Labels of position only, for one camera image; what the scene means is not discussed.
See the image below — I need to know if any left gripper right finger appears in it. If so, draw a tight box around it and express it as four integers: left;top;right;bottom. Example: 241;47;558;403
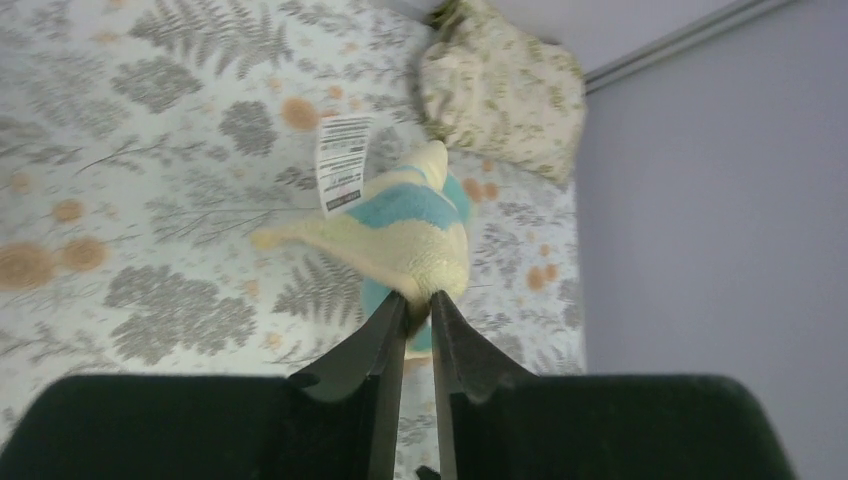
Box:
431;292;796;479

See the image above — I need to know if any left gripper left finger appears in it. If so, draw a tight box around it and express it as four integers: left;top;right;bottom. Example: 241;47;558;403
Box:
1;294;407;479

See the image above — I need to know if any yellow teal patterned towel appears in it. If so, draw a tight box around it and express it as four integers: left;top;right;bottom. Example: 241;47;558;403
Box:
251;114;473;360

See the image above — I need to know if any cream patterned folded towel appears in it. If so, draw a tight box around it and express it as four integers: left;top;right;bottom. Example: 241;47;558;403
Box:
418;1;587;182

